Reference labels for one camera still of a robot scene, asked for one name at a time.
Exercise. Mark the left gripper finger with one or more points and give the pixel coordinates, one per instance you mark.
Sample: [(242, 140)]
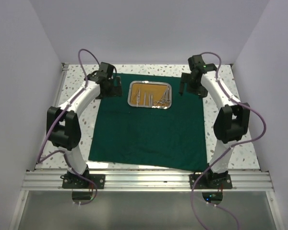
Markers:
[(117, 81), (113, 92)]

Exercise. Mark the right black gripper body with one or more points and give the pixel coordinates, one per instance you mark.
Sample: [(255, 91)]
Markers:
[(193, 86)]

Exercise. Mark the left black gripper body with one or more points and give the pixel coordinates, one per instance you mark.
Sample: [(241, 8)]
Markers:
[(111, 81)]

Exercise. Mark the steel tweezers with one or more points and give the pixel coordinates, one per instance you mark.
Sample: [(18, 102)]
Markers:
[(138, 97)]

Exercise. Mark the steel surgical scissors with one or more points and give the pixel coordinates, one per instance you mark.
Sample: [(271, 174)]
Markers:
[(164, 101)]

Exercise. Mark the steel instrument tray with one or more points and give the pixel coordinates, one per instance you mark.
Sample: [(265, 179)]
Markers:
[(150, 94)]

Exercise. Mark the green surgical drape cloth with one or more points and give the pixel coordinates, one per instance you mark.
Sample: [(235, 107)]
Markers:
[(173, 138)]

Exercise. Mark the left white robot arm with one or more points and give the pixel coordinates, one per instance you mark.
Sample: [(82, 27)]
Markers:
[(63, 128)]

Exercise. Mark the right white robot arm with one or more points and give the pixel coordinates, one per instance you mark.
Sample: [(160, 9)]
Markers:
[(232, 120)]

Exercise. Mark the yellow tray liner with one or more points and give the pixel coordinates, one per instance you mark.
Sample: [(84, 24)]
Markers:
[(147, 92)]

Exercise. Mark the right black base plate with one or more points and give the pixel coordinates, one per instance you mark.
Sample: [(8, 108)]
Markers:
[(212, 180)]

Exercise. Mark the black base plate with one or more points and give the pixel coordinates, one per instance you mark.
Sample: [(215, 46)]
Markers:
[(212, 180), (72, 181)]

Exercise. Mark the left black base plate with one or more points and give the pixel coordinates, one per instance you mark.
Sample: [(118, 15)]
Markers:
[(72, 181)]

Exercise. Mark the aluminium mounting rail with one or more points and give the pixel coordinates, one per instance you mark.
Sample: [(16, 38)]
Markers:
[(147, 180)]

